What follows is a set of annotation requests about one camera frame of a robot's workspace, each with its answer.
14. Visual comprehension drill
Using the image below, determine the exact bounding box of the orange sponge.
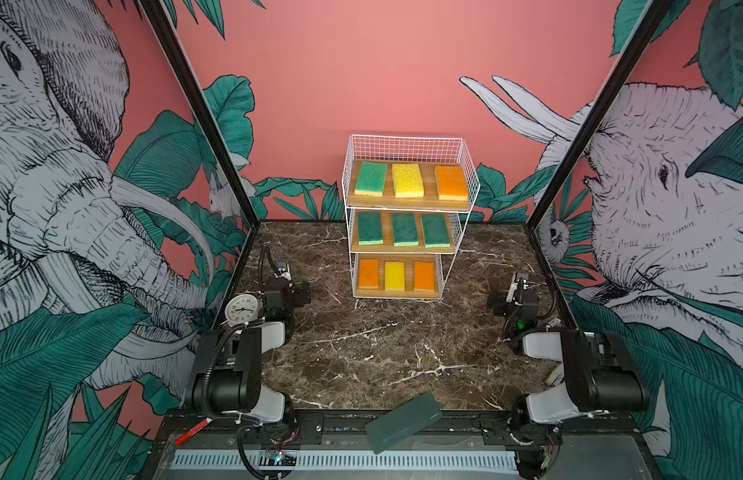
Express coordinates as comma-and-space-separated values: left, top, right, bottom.
358, 258, 379, 290
413, 261, 437, 292
435, 165, 469, 202

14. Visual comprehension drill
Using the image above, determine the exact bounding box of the dark green sponge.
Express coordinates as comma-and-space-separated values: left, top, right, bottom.
391, 212, 419, 247
357, 211, 383, 246
421, 214, 451, 249

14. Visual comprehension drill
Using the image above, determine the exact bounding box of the yellow sponge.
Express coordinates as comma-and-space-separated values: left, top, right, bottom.
385, 261, 405, 292
391, 162, 425, 198

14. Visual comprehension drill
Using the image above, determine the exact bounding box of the bright green sponge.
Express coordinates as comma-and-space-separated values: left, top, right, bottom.
354, 161, 387, 197

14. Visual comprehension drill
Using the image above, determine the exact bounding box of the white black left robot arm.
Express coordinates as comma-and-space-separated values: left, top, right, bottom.
182, 261, 312, 427

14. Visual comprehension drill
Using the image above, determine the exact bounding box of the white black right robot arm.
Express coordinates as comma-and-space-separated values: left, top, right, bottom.
487, 273, 649, 446

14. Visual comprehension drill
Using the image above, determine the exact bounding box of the white alarm clock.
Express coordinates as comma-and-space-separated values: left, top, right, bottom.
224, 293, 263, 326

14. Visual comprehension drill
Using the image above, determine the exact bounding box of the white stapler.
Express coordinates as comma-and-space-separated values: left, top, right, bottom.
545, 363, 565, 387

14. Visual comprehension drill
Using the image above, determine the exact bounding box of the large dark green foam block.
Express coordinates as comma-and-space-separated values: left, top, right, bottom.
365, 392, 443, 454

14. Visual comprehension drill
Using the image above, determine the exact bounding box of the red white marker pen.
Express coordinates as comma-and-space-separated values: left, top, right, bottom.
175, 417, 214, 447

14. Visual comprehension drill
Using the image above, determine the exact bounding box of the white wire three-tier shelf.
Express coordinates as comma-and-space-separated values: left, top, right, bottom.
342, 134, 481, 300

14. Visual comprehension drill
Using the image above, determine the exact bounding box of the white ribbed front rail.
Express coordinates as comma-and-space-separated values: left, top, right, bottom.
170, 449, 517, 473

